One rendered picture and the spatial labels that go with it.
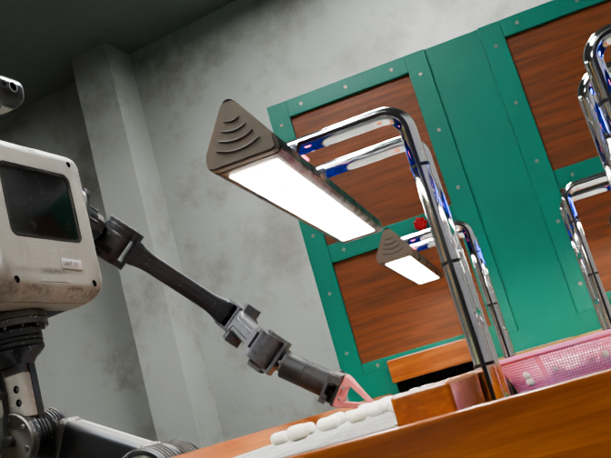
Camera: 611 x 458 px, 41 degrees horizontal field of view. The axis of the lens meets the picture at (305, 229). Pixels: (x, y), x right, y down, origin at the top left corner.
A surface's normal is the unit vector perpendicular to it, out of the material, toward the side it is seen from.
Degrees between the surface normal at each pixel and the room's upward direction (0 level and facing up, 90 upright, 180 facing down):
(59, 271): 90
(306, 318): 90
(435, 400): 90
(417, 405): 90
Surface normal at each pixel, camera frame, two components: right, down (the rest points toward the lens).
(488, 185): -0.27, -0.14
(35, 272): 0.88, -0.33
